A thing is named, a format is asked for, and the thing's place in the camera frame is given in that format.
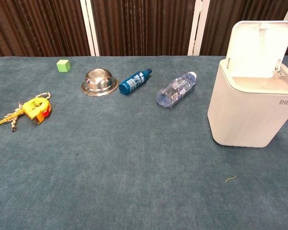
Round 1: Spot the white plastic trash bin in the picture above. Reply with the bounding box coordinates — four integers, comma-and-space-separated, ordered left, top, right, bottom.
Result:
207, 20, 288, 149

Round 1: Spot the blue spray bottle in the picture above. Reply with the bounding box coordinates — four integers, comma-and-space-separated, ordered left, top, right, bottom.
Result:
119, 68, 153, 95

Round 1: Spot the clear plastic water bottle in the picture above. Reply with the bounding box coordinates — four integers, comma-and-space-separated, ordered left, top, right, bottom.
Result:
156, 70, 198, 109

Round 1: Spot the stainless steel bowl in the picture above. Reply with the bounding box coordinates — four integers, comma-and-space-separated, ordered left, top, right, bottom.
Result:
81, 68, 120, 97

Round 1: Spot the brown pleated screen panel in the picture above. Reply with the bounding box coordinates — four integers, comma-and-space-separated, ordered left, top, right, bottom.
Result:
194, 0, 288, 56
86, 0, 202, 57
0, 0, 98, 58

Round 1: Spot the green foam cube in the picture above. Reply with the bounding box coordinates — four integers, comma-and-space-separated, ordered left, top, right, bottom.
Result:
56, 59, 72, 73

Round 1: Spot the yellow tape measure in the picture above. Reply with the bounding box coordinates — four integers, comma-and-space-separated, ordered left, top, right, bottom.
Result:
0, 97, 52, 130

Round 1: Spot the braided white yellow rope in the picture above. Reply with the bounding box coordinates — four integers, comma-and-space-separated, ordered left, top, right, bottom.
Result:
4, 92, 52, 132

